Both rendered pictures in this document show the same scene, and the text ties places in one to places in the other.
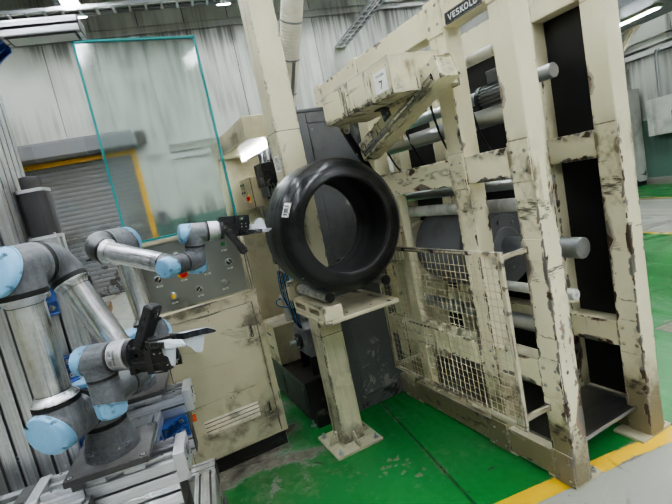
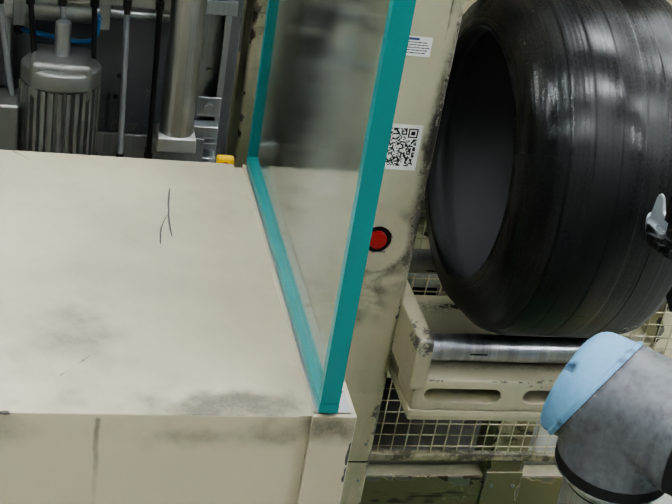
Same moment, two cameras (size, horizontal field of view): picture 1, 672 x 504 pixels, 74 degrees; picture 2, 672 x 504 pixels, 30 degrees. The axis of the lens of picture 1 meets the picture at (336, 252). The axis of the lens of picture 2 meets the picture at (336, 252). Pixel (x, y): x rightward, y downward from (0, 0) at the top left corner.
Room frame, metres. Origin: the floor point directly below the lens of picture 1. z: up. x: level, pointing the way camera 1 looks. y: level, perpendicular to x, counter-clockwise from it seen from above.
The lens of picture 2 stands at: (2.02, 1.93, 1.95)
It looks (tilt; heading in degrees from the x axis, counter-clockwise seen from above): 28 degrees down; 279
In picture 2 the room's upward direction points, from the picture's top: 10 degrees clockwise
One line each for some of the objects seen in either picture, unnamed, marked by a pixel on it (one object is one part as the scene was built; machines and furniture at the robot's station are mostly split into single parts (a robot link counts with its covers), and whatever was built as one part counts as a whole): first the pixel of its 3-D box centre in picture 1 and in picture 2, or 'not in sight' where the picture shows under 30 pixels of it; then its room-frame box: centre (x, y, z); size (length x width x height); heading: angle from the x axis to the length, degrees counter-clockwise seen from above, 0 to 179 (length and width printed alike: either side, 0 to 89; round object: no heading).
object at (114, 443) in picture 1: (109, 433); not in sight; (1.26, 0.77, 0.77); 0.15 x 0.15 x 0.10
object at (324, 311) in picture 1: (316, 306); (509, 381); (1.98, 0.14, 0.84); 0.36 x 0.09 x 0.06; 25
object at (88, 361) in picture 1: (96, 359); not in sight; (1.10, 0.65, 1.04); 0.11 x 0.08 x 0.09; 79
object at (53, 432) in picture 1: (40, 348); not in sight; (1.13, 0.79, 1.09); 0.15 x 0.12 x 0.55; 169
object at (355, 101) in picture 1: (375, 93); not in sight; (2.04, -0.31, 1.71); 0.61 x 0.25 x 0.15; 25
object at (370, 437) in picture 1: (349, 435); not in sight; (2.26, 0.13, 0.02); 0.27 x 0.27 x 0.04; 25
